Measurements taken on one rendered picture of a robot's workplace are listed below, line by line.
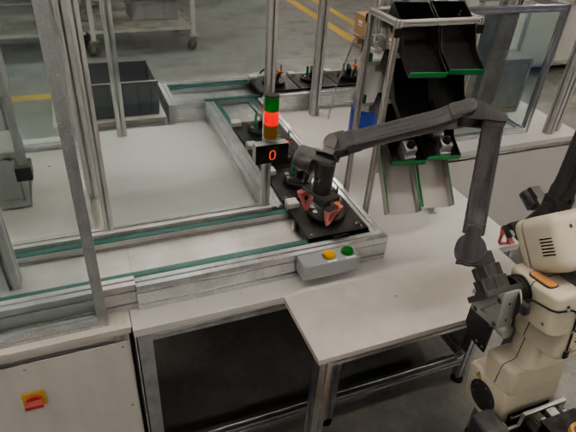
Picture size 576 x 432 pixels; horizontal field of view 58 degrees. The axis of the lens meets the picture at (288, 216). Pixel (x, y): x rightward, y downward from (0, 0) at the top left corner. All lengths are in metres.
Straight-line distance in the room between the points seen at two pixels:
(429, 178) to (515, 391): 0.84
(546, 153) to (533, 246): 1.89
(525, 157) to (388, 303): 1.66
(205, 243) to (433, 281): 0.82
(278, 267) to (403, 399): 1.13
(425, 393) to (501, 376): 1.04
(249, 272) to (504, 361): 0.82
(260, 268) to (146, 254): 0.40
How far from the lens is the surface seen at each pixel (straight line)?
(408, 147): 1.89
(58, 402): 1.92
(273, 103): 1.77
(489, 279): 1.42
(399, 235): 2.12
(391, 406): 2.63
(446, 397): 2.74
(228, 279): 1.74
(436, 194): 2.11
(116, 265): 1.84
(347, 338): 1.67
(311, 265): 1.74
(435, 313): 1.82
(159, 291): 1.71
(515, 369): 1.69
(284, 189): 2.10
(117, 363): 1.81
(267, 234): 1.94
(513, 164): 3.20
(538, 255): 1.48
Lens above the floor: 2.07
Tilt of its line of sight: 35 degrees down
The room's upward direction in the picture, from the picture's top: 4 degrees clockwise
